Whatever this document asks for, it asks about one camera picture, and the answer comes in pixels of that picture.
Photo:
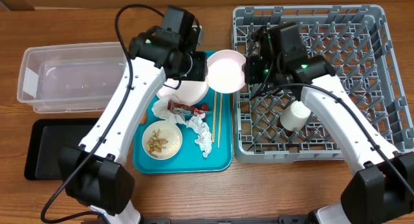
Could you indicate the white cup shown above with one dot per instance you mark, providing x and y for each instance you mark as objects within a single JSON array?
[{"x": 294, "y": 117}]

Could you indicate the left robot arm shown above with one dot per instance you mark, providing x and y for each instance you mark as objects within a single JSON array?
[{"x": 93, "y": 172}]

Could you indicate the crumpled white tissue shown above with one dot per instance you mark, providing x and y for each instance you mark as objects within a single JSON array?
[{"x": 196, "y": 123}]

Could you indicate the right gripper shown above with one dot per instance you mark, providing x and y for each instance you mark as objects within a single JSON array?
[{"x": 255, "y": 70}]

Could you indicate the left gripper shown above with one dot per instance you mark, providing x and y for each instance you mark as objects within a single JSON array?
[{"x": 200, "y": 67}]

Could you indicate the large pink plate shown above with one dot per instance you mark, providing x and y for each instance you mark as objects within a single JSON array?
[{"x": 189, "y": 92}]

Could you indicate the clear plastic bin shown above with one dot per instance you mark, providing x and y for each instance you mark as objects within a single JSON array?
[{"x": 70, "y": 78}]

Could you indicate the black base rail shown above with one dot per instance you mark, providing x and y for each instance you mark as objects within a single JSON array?
[{"x": 288, "y": 219}]

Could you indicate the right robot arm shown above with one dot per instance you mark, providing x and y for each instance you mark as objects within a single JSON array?
[{"x": 381, "y": 188}]

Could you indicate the left wooden chopstick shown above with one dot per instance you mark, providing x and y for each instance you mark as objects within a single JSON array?
[{"x": 214, "y": 116}]

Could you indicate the black plastic tray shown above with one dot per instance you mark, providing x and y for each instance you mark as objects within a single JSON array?
[{"x": 48, "y": 137}]

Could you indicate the red snack wrapper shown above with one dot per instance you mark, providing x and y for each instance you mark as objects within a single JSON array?
[{"x": 185, "y": 110}]

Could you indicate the orange carrot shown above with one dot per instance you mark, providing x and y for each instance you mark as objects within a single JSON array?
[{"x": 144, "y": 119}]

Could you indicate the grey dishwasher rack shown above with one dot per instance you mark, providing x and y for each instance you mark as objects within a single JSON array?
[{"x": 356, "y": 40}]

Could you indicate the small bowl with food scraps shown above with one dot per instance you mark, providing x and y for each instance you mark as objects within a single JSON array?
[{"x": 162, "y": 140}]

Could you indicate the pink bowl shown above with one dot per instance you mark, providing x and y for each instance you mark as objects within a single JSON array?
[{"x": 225, "y": 71}]

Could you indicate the teal plastic tray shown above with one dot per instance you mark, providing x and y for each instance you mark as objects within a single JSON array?
[{"x": 189, "y": 158}]

